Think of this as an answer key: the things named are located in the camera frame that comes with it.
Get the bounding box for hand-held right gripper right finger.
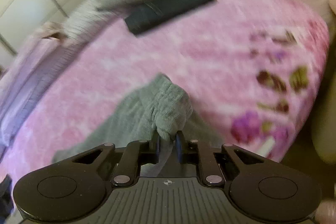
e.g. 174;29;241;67
175;132;282;186

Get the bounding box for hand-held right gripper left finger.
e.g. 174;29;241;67
54;135;161;186

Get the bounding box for grey sweatpants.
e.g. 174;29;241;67
52;72;226;178

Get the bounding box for black pants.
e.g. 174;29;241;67
124;0;217;36

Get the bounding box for pink floral bed sheet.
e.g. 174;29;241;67
0;0;331;188

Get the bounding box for lilac striped quilt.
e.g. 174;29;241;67
62;0;124;43

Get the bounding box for pink quilt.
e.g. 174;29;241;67
0;21;82;147

